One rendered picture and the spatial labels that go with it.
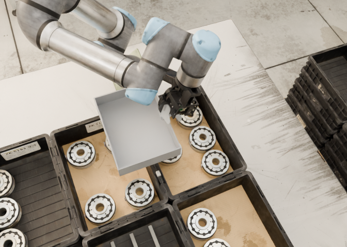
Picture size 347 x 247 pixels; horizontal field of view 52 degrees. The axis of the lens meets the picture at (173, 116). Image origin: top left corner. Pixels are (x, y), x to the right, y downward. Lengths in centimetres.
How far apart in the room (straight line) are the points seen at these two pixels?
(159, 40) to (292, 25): 233
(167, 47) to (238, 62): 96
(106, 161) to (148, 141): 27
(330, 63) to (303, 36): 85
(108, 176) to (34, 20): 60
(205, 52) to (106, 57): 26
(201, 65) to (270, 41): 208
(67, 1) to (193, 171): 72
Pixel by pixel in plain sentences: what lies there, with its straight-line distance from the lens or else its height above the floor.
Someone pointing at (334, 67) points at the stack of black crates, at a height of 49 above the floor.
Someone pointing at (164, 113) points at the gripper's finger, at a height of 112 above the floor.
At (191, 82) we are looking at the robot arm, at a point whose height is 130.
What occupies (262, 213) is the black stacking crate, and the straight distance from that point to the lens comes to 131.
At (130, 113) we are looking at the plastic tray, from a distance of 120.
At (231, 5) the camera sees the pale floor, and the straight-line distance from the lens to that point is 318.
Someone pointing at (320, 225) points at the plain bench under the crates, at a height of 70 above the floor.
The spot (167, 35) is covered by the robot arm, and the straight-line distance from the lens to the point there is 91.
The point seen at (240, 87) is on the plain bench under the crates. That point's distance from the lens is 174.
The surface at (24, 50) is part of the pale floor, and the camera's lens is 290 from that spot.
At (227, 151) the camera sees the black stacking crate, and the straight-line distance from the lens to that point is 136.
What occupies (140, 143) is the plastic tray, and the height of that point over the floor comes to 105.
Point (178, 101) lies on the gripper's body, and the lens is 103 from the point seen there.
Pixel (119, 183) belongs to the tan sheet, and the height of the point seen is 83.
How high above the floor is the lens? 208
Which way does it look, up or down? 59 degrees down
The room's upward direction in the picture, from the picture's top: 6 degrees clockwise
